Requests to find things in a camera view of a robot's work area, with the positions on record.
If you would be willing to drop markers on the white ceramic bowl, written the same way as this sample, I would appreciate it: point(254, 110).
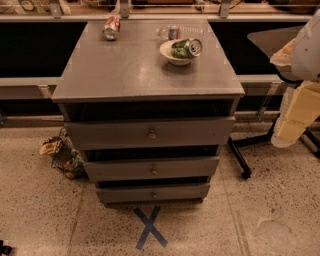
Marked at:
point(165, 50)

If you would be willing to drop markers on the grey wooden drawer cabinet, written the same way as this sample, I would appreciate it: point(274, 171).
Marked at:
point(129, 79)

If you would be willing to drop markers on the grey bottom drawer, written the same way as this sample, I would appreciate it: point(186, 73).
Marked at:
point(153, 193)

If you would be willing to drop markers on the wire basket with trash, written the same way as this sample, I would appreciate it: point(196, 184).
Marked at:
point(68, 160)

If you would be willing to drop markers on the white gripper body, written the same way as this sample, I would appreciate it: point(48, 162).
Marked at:
point(307, 55)

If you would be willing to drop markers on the yellow crumpled snack bag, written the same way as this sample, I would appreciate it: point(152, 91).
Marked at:
point(51, 146)

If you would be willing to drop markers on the black swivel chair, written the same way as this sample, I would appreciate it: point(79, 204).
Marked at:
point(269, 42)

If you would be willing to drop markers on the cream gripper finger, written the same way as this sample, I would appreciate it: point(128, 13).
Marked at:
point(306, 106)
point(284, 129)

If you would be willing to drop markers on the green soda can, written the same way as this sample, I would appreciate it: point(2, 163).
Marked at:
point(186, 48)

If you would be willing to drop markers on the red crushed soda can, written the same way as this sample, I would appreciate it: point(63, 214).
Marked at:
point(111, 28)

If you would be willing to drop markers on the grey middle drawer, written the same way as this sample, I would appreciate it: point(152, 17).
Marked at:
point(141, 169)

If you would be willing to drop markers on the grey top drawer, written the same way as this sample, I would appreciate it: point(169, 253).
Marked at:
point(150, 133)

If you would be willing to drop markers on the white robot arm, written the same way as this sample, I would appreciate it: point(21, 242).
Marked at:
point(305, 58)

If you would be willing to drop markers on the blue tape cross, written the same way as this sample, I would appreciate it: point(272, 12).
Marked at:
point(149, 228)

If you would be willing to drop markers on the grey drawer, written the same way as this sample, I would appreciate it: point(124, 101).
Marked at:
point(141, 169)
point(150, 133)
point(153, 193)

